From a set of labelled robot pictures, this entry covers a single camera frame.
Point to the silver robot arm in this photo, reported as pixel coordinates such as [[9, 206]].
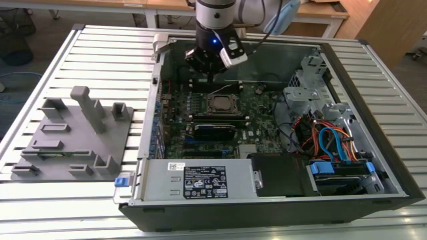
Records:
[[213, 15]]

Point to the RAM slot with white latches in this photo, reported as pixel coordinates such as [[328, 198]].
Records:
[[196, 88], [196, 82]]

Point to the CPU socket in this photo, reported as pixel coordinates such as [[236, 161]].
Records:
[[208, 110]]

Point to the black expansion slot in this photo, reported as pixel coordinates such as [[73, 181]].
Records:
[[202, 153], [206, 145]]

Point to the grey plastic case latch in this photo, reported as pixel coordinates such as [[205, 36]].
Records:
[[158, 42]]

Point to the black graphics card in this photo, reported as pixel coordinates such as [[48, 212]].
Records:
[[214, 131]]

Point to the green motherboard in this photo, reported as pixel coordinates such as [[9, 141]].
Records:
[[262, 125]]

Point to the silver metal drive cage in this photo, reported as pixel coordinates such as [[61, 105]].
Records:
[[301, 93]]

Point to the silver heatsink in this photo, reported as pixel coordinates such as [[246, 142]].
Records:
[[248, 148]]

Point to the grey parts rack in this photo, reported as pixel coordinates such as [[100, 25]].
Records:
[[76, 140]]

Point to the silver power supply unit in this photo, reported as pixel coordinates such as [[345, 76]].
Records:
[[156, 180]]

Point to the blue case latch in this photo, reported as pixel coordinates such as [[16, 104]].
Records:
[[120, 182]]

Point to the hard disk in blue carrier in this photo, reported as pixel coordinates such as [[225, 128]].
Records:
[[321, 168]]

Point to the silver metal disk bay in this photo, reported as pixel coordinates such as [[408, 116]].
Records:
[[362, 135]]

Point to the wooden cabinet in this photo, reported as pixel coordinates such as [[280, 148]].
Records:
[[389, 25]]

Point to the green RAM stick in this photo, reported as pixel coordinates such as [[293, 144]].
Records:
[[53, 154]]

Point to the office chair base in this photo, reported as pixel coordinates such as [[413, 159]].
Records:
[[417, 53]]

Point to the black PC case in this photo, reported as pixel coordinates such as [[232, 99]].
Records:
[[233, 217]]

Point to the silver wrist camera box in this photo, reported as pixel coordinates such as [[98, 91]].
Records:
[[233, 53]]

